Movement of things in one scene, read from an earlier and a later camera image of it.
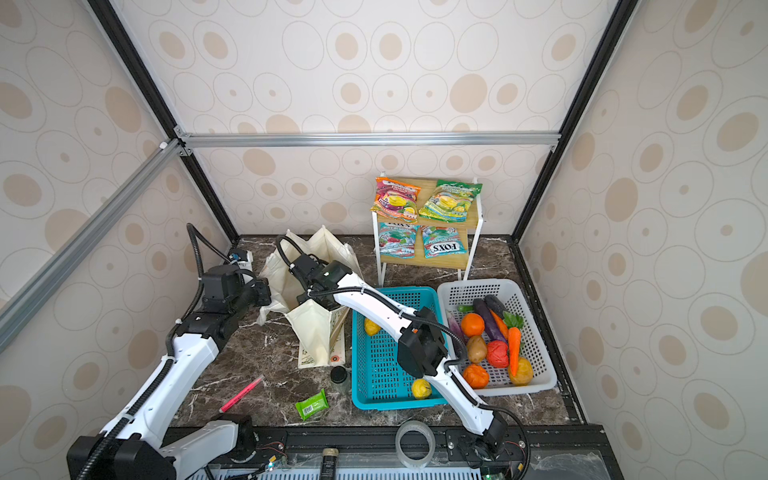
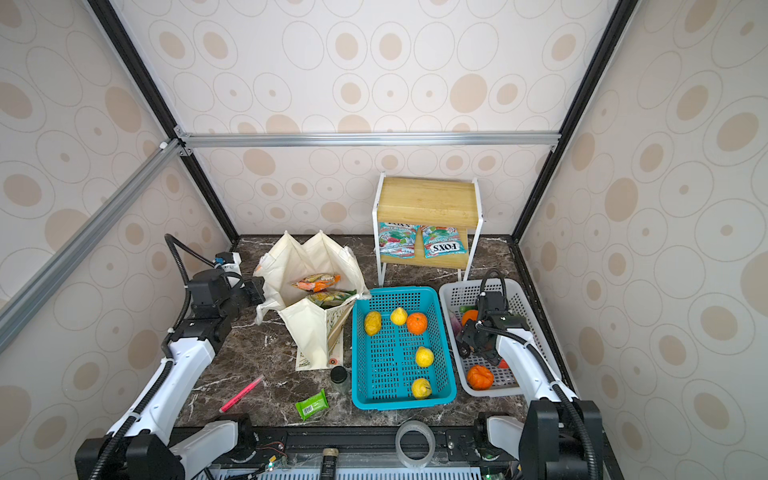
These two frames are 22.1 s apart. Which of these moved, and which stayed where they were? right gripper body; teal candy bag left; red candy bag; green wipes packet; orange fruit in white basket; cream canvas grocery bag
Moved: right gripper body; red candy bag
Stayed: teal candy bag left; orange fruit in white basket; cream canvas grocery bag; green wipes packet
